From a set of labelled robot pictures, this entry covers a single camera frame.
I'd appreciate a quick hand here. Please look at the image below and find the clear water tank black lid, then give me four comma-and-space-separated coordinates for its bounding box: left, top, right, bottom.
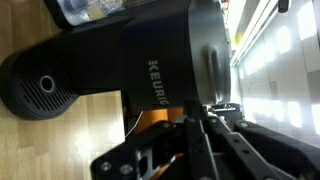
56, 0, 134, 27

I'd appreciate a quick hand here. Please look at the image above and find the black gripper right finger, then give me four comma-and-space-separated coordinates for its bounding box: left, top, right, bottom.
199, 114, 320, 180

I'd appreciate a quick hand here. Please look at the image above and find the black Keurig coffee maker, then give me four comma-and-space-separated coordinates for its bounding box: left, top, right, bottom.
0, 0, 233, 134

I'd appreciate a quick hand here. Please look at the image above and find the black stereo camera bar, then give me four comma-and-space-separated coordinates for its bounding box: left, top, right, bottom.
277, 0, 290, 14

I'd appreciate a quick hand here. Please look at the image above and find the orange tufted sofa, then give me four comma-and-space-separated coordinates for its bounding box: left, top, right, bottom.
128, 106, 186, 180

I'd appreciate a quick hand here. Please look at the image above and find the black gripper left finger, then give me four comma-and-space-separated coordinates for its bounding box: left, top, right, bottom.
91, 99, 201, 180

